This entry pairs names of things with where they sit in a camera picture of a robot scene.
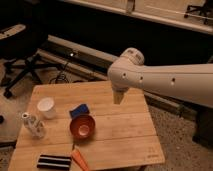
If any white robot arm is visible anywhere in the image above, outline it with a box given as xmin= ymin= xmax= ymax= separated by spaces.
xmin=107 ymin=48 xmax=213 ymax=108

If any clear plastic bottle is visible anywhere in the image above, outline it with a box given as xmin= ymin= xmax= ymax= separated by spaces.
xmin=22 ymin=112 xmax=46 ymax=138

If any black office chair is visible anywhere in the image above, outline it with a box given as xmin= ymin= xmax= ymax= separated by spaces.
xmin=0 ymin=0 xmax=64 ymax=100

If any orange bowl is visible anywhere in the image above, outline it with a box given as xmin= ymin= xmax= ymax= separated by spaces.
xmin=70 ymin=115 xmax=96 ymax=140

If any distant chair base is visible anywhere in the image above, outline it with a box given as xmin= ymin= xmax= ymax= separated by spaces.
xmin=184 ymin=0 xmax=213 ymax=25

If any white ceramic cup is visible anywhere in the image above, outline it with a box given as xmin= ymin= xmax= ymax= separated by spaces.
xmin=37 ymin=97 xmax=56 ymax=119

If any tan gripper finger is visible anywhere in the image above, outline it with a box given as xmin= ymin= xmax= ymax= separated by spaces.
xmin=113 ymin=91 xmax=124 ymax=104

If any black white striped cloth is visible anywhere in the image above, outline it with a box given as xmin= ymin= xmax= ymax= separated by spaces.
xmin=37 ymin=154 xmax=72 ymax=170

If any blue sponge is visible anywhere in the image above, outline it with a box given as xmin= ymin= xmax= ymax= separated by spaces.
xmin=70 ymin=104 xmax=90 ymax=119

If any black cable on floor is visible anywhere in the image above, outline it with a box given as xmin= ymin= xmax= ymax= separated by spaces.
xmin=48 ymin=50 xmax=77 ymax=85

